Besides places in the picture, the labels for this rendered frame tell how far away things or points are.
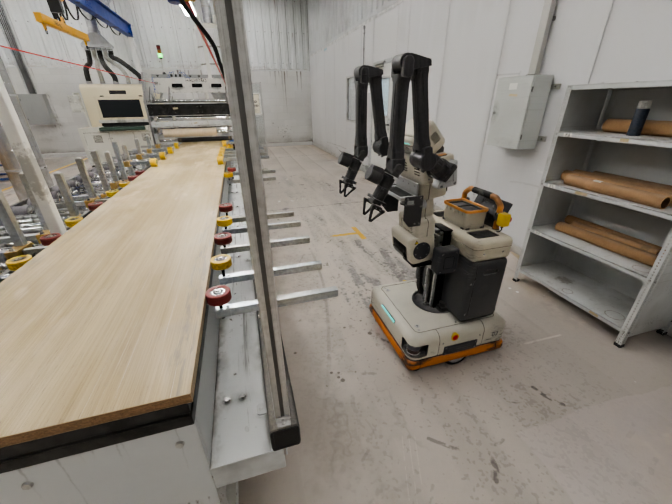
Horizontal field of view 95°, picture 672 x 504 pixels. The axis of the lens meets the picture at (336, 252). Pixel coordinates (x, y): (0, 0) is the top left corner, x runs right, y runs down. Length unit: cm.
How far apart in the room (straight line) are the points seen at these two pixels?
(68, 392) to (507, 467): 165
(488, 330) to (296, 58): 1125
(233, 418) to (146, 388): 33
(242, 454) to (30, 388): 51
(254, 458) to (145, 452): 27
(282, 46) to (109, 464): 1193
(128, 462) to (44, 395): 24
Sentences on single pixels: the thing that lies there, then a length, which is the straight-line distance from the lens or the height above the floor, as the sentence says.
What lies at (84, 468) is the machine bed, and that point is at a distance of 101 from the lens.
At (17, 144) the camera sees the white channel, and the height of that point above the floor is 131.
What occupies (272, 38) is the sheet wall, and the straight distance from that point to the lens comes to 1227.
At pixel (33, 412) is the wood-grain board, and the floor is 90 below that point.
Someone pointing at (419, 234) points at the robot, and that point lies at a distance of 170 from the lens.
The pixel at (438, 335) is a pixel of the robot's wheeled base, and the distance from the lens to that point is 190.
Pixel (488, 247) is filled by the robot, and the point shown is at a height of 78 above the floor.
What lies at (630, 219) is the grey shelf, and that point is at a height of 68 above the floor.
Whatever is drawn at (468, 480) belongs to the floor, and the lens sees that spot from 174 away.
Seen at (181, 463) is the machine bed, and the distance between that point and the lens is 100.
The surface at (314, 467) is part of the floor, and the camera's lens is 168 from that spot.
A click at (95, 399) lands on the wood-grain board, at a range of 90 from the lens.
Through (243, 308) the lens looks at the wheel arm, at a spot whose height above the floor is 83.
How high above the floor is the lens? 147
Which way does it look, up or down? 26 degrees down
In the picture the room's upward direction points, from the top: 1 degrees counter-clockwise
